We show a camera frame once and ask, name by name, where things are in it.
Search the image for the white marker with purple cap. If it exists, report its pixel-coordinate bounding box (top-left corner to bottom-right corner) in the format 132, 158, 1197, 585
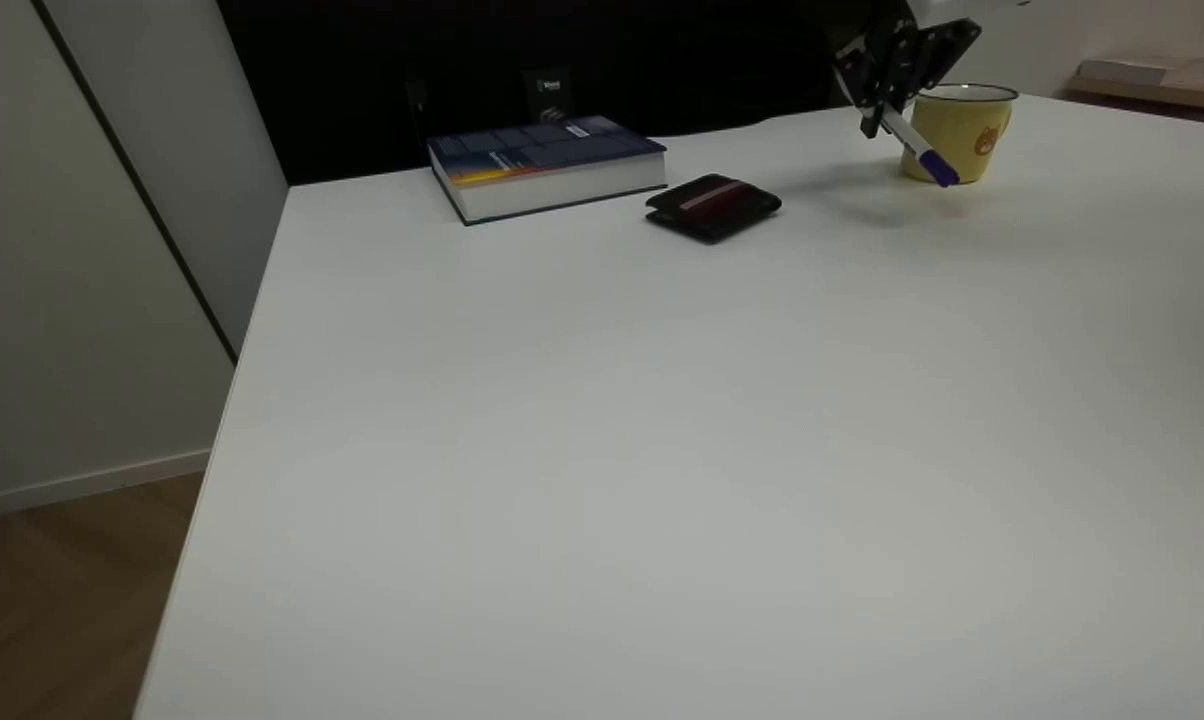
880, 108, 959, 189

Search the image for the black wallet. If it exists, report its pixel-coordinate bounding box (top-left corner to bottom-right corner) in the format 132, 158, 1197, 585
646, 174, 778, 244

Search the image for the wooden side table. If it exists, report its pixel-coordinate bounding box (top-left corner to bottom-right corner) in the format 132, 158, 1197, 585
1065, 58, 1204, 122

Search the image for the yellow enamel mug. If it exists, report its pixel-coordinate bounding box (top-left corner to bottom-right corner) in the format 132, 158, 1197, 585
910, 83, 1017, 186

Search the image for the blue hardcover book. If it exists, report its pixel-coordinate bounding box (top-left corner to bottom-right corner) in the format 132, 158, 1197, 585
428, 117, 664, 226

